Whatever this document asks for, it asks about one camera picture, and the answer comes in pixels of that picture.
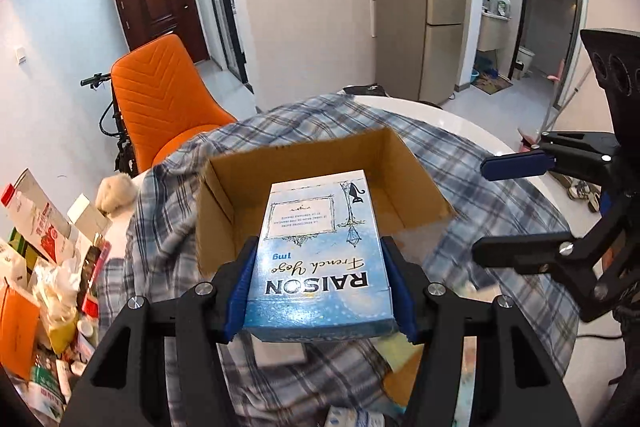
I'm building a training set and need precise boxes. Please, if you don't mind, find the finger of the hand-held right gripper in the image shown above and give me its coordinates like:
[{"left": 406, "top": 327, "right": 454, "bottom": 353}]
[
  {"left": 480, "top": 131, "right": 617, "bottom": 188},
  {"left": 471, "top": 228, "right": 608, "bottom": 323}
]

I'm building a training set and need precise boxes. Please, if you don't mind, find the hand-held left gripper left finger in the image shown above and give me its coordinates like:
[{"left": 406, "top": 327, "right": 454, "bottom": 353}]
[{"left": 60, "top": 237, "right": 261, "bottom": 427}]

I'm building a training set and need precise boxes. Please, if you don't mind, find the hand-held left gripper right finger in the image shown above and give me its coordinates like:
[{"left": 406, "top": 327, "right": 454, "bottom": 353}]
[{"left": 380, "top": 234, "right": 582, "bottom": 427}]

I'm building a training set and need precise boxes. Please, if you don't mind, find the brown cardboard box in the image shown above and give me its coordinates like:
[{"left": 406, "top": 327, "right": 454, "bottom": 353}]
[{"left": 194, "top": 127, "right": 457, "bottom": 278}]

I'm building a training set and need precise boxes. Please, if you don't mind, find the light blue printed box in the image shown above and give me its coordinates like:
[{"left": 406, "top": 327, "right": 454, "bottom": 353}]
[{"left": 243, "top": 169, "right": 402, "bottom": 341}]

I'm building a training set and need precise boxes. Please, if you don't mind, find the white flat packet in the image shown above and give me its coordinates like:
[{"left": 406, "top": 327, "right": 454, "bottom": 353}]
[{"left": 254, "top": 339, "right": 307, "bottom": 367}]

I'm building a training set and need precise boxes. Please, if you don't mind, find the pair of shoes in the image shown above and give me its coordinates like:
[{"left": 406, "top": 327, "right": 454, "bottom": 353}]
[{"left": 566, "top": 179, "right": 602, "bottom": 214}]

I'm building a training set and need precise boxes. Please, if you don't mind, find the yellow orange packet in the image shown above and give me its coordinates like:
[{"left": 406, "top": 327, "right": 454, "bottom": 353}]
[{"left": 381, "top": 347, "right": 427, "bottom": 409}]

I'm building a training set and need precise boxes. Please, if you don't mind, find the patterned door mat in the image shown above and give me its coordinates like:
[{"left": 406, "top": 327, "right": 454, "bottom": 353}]
[{"left": 474, "top": 74, "right": 514, "bottom": 96}]

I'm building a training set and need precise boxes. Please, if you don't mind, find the blue plaid cloth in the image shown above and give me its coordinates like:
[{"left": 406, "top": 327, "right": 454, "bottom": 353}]
[{"left": 97, "top": 94, "right": 581, "bottom": 427}]

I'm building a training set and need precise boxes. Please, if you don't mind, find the blue white packet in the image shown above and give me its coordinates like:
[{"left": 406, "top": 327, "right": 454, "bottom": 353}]
[{"left": 324, "top": 406, "right": 387, "bottom": 427}]

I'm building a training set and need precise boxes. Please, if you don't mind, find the white sink cabinet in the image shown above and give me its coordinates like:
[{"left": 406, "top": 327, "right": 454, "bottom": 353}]
[{"left": 476, "top": 12, "right": 512, "bottom": 54}]

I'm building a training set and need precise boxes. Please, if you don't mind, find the cream plush toy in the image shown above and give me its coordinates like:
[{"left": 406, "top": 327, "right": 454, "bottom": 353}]
[{"left": 95, "top": 173, "right": 137, "bottom": 212}]

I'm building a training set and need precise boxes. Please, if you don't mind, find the dark cloth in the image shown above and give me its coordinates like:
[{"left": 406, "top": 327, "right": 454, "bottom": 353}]
[{"left": 341, "top": 83, "right": 390, "bottom": 98}]

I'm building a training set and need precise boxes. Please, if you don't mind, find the small white box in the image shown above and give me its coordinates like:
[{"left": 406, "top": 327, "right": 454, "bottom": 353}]
[{"left": 66, "top": 193, "right": 114, "bottom": 239}]

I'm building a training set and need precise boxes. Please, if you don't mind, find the pile of mixed packets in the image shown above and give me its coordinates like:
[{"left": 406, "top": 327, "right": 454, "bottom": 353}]
[{"left": 0, "top": 227, "right": 113, "bottom": 425}]

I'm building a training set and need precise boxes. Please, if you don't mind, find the beige refrigerator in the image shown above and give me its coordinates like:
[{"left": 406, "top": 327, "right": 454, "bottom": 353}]
[{"left": 372, "top": 0, "right": 485, "bottom": 106}]

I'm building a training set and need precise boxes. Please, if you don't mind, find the black bicycle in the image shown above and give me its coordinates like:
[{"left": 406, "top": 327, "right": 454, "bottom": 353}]
[{"left": 80, "top": 72, "right": 140, "bottom": 176}]

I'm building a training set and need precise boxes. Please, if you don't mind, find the orange chair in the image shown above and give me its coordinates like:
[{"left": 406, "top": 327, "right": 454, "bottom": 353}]
[{"left": 110, "top": 33, "right": 238, "bottom": 174}]

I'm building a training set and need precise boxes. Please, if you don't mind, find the white red carton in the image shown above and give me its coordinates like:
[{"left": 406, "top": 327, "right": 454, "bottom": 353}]
[{"left": 0, "top": 167, "right": 72, "bottom": 264}]

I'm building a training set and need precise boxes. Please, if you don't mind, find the orange paper packet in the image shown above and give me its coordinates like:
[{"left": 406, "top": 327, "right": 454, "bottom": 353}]
[{"left": 0, "top": 282, "right": 42, "bottom": 380}]

